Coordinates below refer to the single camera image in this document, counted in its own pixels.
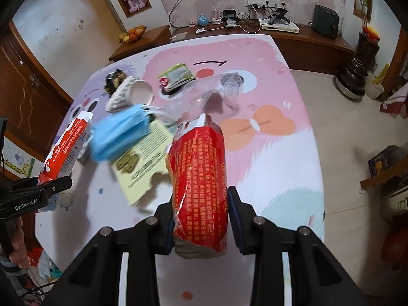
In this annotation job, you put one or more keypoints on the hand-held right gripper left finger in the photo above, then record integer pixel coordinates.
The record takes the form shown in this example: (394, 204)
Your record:
(164, 229)

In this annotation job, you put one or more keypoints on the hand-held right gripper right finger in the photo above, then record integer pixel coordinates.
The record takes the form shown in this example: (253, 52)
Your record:
(236, 223)

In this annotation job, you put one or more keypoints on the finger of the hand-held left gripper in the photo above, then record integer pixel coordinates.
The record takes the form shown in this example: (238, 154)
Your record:
(60, 185)

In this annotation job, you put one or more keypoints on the red and white carton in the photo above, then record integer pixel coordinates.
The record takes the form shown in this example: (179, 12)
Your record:
(67, 153)

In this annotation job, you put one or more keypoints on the red foil packet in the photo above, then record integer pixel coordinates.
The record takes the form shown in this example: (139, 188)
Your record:
(197, 181)

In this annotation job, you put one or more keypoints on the blue face mask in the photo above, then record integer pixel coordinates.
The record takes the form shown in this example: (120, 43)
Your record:
(121, 130)

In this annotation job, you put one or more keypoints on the person's left hand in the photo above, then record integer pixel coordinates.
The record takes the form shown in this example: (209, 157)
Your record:
(17, 242)

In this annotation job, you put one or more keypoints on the yellow green cardboard box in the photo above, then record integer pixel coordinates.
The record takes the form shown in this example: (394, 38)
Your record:
(143, 165)

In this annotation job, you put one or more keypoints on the cartoon printed tablecloth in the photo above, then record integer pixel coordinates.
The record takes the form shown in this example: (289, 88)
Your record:
(271, 165)

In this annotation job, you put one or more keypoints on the brown wooden door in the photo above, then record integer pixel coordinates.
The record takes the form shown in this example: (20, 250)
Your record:
(32, 102)

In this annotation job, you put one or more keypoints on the checkered paper cup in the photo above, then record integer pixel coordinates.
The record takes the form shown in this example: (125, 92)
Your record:
(127, 94)

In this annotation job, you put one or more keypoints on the dark snack wrapper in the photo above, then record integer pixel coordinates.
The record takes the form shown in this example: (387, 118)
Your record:
(113, 81)

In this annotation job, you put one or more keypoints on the clear plastic container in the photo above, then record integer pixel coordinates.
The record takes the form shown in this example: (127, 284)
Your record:
(223, 86)

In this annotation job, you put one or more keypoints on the small green packet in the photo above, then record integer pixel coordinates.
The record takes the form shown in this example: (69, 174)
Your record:
(177, 76)

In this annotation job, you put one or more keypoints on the dark printed box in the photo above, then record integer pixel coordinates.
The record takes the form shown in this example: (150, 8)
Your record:
(382, 161)

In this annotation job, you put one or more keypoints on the fruit bowl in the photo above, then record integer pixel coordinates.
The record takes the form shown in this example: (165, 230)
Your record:
(132, 34)

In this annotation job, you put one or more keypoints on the brown ceramic jar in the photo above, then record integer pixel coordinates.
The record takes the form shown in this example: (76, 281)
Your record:
(349, 79)

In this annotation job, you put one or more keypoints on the white plastic bucket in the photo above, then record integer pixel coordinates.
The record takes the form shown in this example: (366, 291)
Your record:
(374, 87)

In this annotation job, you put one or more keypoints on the wooden television cabinet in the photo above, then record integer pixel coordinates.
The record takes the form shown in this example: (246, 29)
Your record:
(318, 46)

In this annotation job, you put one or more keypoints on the white set-top box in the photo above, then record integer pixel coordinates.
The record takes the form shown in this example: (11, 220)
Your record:
(280, 27)

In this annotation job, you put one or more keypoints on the blue round figurine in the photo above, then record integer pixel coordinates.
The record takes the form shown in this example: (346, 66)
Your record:
(203, 20)

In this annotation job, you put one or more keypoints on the black small tripod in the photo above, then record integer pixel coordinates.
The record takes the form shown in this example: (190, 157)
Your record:
(279, 14)

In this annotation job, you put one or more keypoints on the tall dark vase stand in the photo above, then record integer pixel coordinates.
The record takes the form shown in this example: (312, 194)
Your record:
(368, 47)

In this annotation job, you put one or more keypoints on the dark green air fryer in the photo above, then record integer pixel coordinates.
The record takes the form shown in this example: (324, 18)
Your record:
(325, 20)

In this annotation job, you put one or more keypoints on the white power strip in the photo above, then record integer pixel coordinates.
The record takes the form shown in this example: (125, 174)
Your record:
(258, 2)

